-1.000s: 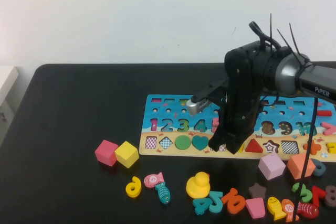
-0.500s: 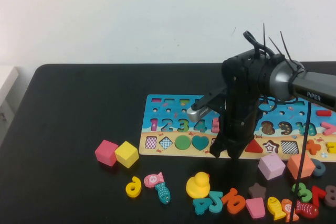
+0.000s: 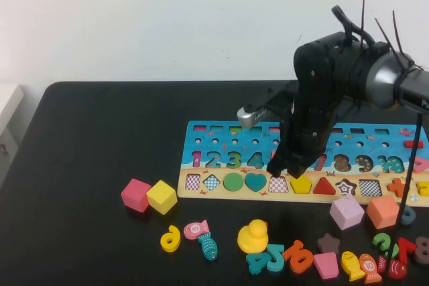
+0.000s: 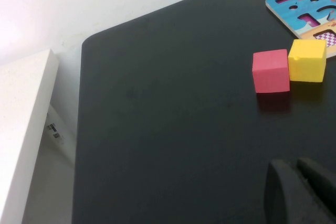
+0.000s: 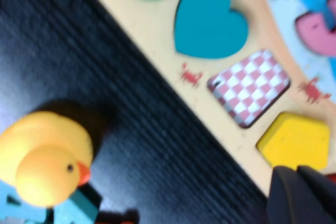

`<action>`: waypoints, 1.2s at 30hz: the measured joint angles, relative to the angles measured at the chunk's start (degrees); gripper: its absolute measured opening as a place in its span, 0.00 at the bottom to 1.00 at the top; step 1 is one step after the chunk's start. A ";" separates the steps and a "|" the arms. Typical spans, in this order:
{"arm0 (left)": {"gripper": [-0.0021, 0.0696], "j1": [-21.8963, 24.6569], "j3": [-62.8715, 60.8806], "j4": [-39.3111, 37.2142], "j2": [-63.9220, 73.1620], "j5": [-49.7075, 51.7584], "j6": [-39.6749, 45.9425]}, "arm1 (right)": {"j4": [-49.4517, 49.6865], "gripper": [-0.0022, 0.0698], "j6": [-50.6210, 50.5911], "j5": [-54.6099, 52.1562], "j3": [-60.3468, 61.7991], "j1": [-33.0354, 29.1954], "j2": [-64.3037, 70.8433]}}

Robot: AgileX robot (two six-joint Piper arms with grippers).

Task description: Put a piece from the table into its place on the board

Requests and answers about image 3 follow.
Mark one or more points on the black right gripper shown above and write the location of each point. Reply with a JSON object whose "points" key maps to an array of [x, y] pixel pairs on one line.
{"points": [[318, 81]]}

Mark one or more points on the yellow wooden pentagon piece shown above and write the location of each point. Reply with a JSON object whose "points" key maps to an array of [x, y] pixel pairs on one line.
{"points": [[301, 185]]}

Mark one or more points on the teal wooden heart piece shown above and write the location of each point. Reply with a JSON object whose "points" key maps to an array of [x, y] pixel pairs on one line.
{"points": [[255, 181]]}

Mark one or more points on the red wooden triangle piece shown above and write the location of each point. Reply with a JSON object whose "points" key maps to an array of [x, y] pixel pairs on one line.
{"points": [[324, 188]]}

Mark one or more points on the green wooden circle piece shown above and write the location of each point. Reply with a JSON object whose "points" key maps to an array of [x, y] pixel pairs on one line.
{"points": [[233, 181]]}

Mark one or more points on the blue and sand puzzle board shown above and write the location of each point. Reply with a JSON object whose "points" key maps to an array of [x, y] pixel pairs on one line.
{"points": [[221, 145]]}

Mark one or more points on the brown wooden star piece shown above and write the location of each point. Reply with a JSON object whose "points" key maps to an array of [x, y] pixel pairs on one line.
{"points": [[328, 244]]}

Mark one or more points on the pink wooden trapezoid piece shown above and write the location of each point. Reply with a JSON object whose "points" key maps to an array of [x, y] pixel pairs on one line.
{"points": [[326, 266]]}

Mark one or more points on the pink wooden number five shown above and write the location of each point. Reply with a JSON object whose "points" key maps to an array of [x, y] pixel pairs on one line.
{"points": [[273, 158]]}

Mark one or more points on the lilac wooden cube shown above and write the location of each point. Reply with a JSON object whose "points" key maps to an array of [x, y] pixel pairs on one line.
{"points": [[345, 212]]}

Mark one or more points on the yellow rubber duck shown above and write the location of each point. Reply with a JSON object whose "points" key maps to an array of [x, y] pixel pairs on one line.
{"points": [[252, 237]]}

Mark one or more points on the orange wooden number six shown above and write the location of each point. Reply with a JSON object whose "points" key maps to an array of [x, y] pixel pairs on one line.
{"points": [[296, 257]]}

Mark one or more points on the teal wooden number five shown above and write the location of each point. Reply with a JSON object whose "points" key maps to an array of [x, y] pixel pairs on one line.
{"points": [[276, 259]]}

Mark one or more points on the teal wooden number four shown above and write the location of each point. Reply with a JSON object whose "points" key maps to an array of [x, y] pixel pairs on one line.
{"points": [[257, 262]]}

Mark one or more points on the orange wooden cube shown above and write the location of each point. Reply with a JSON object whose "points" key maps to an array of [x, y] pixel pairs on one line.
{"points": [[383, 211]]}

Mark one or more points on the orange wooden plus sign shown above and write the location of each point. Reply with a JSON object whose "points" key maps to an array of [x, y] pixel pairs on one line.
{"points": [[395, 187]]}

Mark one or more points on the pink wooden fish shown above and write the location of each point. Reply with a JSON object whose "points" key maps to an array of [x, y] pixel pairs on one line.
{"points": [[195, 229]]}

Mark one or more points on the teal wooden fish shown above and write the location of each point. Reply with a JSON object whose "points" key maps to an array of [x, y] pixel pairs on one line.
{"points": [[208, 246]]}

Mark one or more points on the yellow wooden fish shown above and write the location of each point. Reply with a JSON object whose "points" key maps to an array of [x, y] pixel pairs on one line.
{"points": [[351, 264]]}

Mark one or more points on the green wooden number three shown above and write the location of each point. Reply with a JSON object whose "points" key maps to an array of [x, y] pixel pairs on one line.
{"points": [[380, 240]]}

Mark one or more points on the red wooden minus sign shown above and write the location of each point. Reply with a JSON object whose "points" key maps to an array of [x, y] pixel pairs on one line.
{"points": [[410, 144]]}

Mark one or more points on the orange wooden fish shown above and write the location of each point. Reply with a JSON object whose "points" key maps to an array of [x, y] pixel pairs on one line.
{"points": [[369, 267]]}

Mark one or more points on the grey-blue wooden number zero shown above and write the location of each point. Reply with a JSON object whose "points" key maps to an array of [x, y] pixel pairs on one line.
{"points": [[410, 215]]}

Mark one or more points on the yellow wooden cube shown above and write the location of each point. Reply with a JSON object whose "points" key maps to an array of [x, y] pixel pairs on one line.
{"points": [[162, 197]]}

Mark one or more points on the pink wooden greater-than sign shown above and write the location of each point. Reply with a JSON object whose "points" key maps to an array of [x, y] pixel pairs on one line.
{"points": [[423, 165]]}

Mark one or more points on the yellow wooden equals sign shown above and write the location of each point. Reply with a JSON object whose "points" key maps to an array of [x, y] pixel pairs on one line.
{"points": [[423, 188]]}

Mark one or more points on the red wooden number seven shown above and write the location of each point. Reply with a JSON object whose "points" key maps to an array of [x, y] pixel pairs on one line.
{"points": [[407, 246]]}

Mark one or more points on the yellow wooden number six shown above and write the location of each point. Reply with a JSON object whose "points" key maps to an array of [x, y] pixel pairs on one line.
{"points": [[166, 242]]}

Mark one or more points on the red wooden fish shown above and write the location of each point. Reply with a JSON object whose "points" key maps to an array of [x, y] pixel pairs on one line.
{"points": [[399, 269]]}

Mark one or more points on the brown wooden number eight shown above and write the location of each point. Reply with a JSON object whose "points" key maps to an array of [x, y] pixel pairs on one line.
{"points": [[423, 250]]}

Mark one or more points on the pink wooden cube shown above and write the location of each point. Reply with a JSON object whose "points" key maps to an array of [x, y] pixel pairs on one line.
{"points": [[134, 195]]}

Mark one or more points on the black zip tie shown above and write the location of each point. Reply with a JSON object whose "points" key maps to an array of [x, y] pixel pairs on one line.
{"points": [[398, 35], [387, 36], [363, 21]]}

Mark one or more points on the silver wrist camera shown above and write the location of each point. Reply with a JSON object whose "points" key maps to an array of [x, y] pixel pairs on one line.
{"points": [[249, 118]]}

